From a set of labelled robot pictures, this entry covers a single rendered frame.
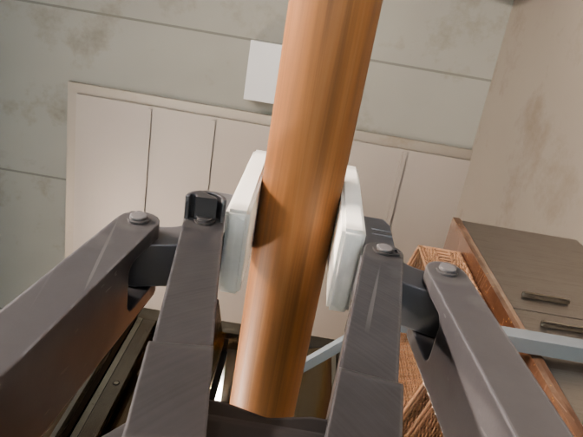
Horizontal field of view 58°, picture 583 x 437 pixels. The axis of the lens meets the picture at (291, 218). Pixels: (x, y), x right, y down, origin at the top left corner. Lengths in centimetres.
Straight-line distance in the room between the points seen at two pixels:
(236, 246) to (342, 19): 8
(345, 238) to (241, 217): 3
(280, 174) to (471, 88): 369
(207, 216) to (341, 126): 5
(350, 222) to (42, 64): 403
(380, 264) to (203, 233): 5
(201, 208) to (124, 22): 377
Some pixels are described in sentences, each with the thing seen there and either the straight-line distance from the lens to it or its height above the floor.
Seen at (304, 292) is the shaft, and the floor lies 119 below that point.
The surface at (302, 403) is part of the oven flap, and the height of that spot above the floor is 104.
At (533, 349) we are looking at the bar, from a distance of 137.
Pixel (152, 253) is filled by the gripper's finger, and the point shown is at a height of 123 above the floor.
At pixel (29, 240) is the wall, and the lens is 458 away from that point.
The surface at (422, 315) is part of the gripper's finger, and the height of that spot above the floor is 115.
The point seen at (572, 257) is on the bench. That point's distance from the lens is 207.
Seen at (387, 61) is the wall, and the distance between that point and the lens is 373.
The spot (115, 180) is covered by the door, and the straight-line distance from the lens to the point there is 406.
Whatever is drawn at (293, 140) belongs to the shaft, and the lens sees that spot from 18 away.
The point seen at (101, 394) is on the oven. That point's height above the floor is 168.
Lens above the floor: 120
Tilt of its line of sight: level
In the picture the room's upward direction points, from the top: 80 degrees counter-clockwise
